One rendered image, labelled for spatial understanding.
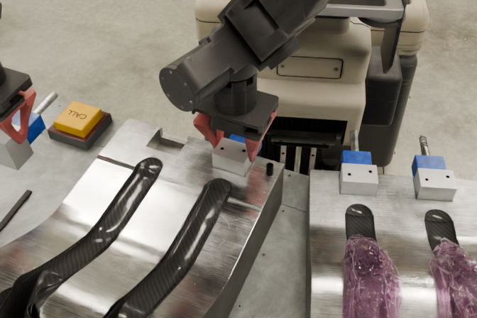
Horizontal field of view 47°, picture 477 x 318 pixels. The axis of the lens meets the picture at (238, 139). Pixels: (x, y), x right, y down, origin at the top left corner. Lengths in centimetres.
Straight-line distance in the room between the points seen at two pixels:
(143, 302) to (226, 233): 15
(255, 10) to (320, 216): 32
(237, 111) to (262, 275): 24
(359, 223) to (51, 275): 41
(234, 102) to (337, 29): 39
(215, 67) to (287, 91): 46
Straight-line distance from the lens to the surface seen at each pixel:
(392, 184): 84
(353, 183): 79
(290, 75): 106
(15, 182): 96
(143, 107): 227
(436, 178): 83
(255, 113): 70
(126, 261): 70
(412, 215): 81
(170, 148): 86
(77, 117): 98
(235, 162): 76
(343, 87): 107
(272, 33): 59
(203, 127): 73
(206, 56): 60
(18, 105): 75
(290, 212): 85
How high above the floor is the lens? 147
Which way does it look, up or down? 45 degrees down
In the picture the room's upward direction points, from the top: 1 degrees counter-clockwise
